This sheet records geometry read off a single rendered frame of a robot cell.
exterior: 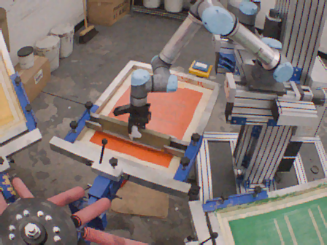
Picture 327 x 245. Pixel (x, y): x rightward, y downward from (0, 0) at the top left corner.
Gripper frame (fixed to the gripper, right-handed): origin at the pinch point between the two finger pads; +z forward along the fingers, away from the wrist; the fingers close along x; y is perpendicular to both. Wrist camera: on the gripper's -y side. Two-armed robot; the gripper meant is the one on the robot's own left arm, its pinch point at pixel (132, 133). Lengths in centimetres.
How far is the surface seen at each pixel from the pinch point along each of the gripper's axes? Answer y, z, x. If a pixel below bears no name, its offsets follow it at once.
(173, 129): 14.9, 5.0, 16.4
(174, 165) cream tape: 23.0, 5.0, -5.9
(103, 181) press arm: 0.9, -3.1, -34.2
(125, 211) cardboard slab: -12, 99, 17
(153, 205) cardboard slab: 5, 99, 30
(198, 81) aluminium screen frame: 16, 1, 57
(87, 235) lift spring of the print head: 13, -22, -71
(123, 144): -3.1, 5.4, -3.3
